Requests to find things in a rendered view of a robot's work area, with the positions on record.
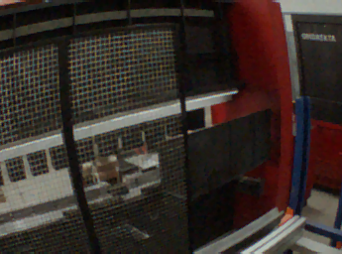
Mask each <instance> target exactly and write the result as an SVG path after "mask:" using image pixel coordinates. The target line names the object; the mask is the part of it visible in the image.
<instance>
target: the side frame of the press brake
mask: <svg viewBox="0 0 342 254"><path fill-rule="evenodd" d="M234 1H235V3H234V4H225V9H226V16H227V19H228V27H229V34H230V38H231V48H232V53H234V52H237V54H238V55H237V54H235V55H233V57H237V58H238V59H237V60H233V61H234V73H235V76H236V81H246V86H242V87H235V88H238V92H232V94H233V100H229V101H226V102H219V103H216V104H212V105H211V121H212V125H214V124H217V123H220V122H226V121H228V120H232V119H234V118H236V117H240V116H242V115H248V114H250V113H252V112H255V111H259V110H262V109H264V108H269V107H270V108H271V113H273V112H274V117H272V118H271V143H272V142H274V144H273V147H271V159H270V160H267V161H266V162H264V163H263V164H261V165H260V166H258V167H257V168H255V169H254V170H251V171H250V172H248V173H247V174H245V175H243V176H245V177H249V178H252V179H258V178H260V180H263V179H266V182H265V186H264V194H262V195H261V196H259V197H255V196H251V195H250V194H245V193H241V192H237V191H235V199H234V203H235V207H234V216H233V222H234V223H233V229H236V230H240V229H242V228H245V227H246V226H248V225H249V224H250V223H253V222H255V221H256V220H258V218H260V217H262V216H264V215H266V214H267V213H269V211H271V210H273V209H275V208H276V207H277V208H278V211H279V213H280V212H282V211H283V212H284V215H283V217H284V216H285V211H286V205H287V197H288V189H289V179H290V168H291V152H292V141H293V113H292V92H291V79H290V63H289V55H288V48H287V41H286V35H285V24H284V19H283V13H282V8H281V6H282V5H281V3H280V2H277V1H274V0H234Z"/></svg>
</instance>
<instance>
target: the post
mask: <svg viewBox="0 0 342 254"><path fill-rule="evenodd" d="M59 38H60V39H59V43H57V44H56V53H57V55H56V64H58V67H57V68H56V70H58V73H57V74H56V76H58V79H57V81H59V83H58V85H57V88H58V90H59V91H57V93H60V94H57V99H58V96H59V98H60V100H58V101H57V103H59V105H60V110H59V107H58V111H60V115H61V120H60V119H59V123H61V124H60V129H61V125H62V129H61V134H62V130H63V135H61V138H62V139H63V140H64V145H65V150H64V151H66V155H65V159H66V156H67V160H66V162H67V161H68V166H69V171H70V172H71V174H70V175H69V178H70V176H71V180H70V183H71V181H72V183H73V185H71V188H72V192H73V193H75V194H74V195H73V196H74V198H75V196H76V198H77V202H78V206H77V205H76V206H77V207H80V209H77V210H78V212H80V213H81V216H82V217H80V219H81V218H82V220H83V221H82V220H81V221H82V222H83V223H82V222H81V224H82V225H83V224H84V226H82V227H83V229H84V227H85V230H86V234H87V235H86V234H85V236H86V237H87V238H86V239H87V242H88V240H89V242H90V244H91V245H89V248H90V246H91V248H92V249H90V251H91V254H103V253H102V249H101V246H100V244H99V241H98V237H97V233H96V231H95V228H94V223H93V220H92V218H91V214H90V209H89V205H88V203H87V199H86V195H85V189H84V185H83V182H82V179H81V173H80V168H79V162H78V157H77V152H76V147H75V141H74V135H73V124H72V119H71V108H70V97H69V96H70V91H69V76H68V74H69V71H68V40H67V39H68V36H64V37H59ZM57 47H58V49H57ZM57 59H58V60H57ZM59 117H60V116H59ZM68 166H67V167H68ZM69 171H68V173H69ZM72 186H73V187H72ZM73 189H75V190H73ZM80 213H79V216H80ZM85 230H84V232H85ZM89 242H88V244H89ZM92 252H93V253H92Z"/></svg>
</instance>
